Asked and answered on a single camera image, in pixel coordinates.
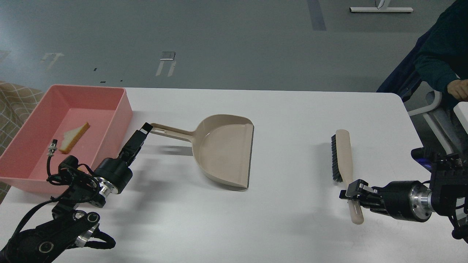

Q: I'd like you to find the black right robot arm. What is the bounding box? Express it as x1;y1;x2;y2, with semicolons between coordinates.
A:
339;148;467;241

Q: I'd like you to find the beige patterned cloth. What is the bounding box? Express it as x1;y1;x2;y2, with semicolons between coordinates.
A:
0;81;44;203

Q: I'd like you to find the beige plastic dustpan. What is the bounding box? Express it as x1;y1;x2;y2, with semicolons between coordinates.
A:
151;114;254;189

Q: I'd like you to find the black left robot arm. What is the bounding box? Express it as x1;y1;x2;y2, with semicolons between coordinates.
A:
1;123;153;263

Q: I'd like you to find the white stand base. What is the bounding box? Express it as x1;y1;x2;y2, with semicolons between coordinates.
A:
349;0;414;14

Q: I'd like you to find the pink plastic bin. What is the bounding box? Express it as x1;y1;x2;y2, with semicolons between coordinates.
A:
0;85;133;195

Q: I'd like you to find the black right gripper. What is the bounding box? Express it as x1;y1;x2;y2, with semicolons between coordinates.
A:
339;179;433;222

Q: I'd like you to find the beige brush with black bristles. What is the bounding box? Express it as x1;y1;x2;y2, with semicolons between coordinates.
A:
331;129;364;225

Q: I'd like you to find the person's left hand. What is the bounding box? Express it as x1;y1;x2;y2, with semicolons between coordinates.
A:
447;79;468;102

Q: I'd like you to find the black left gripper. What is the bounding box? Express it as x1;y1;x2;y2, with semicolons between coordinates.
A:
94;123;153;194

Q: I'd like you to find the white bread slice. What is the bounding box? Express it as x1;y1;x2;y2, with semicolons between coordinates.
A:
58;122;90;154

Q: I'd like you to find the person in teal sweater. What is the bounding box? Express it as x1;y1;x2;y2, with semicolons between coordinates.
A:
415;0;468;102

